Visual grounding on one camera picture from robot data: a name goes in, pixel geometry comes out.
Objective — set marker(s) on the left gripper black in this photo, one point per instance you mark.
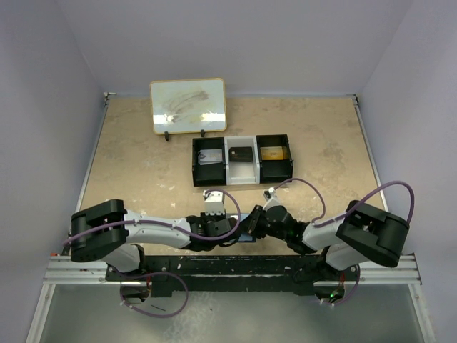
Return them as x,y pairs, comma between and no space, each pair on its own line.
205,217

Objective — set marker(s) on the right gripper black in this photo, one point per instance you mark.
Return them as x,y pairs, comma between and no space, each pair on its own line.
256,215

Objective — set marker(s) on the blue leather card holder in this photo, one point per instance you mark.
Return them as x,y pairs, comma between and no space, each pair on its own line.
243,235

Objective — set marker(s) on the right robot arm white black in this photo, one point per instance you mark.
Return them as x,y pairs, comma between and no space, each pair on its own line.
366,234

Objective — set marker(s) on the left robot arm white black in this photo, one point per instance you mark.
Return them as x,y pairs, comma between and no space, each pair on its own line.
110,233

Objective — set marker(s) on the black card case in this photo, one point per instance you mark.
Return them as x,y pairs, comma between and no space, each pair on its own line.
242,154

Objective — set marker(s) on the gold card in tray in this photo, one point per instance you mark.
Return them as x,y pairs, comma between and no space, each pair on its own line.
273,153

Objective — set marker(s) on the white card in tray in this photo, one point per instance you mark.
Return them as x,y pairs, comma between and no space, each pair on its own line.
210,156

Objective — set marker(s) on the black right tray compartment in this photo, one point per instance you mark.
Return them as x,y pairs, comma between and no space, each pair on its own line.
274,171

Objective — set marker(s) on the black tray compartment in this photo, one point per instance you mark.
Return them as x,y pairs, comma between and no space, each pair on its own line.
274,171
212,174

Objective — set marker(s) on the white middle tray compartment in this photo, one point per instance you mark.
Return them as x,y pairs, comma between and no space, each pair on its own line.
241,172

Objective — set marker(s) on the black left tray compartment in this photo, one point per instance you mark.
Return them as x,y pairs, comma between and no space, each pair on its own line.
212,174

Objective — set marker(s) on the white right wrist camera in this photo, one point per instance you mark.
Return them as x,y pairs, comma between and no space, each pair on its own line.
271,198

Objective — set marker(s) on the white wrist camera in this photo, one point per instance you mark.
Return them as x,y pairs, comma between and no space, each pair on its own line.
214,202
271,198

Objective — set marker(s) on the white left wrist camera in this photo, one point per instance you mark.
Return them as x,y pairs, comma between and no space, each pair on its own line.
214,202

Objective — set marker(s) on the whiteboard with wooden frame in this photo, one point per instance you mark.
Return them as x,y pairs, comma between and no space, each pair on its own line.
188,106

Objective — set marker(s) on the aluminium frame rail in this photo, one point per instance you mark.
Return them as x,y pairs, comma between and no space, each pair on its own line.
407,272

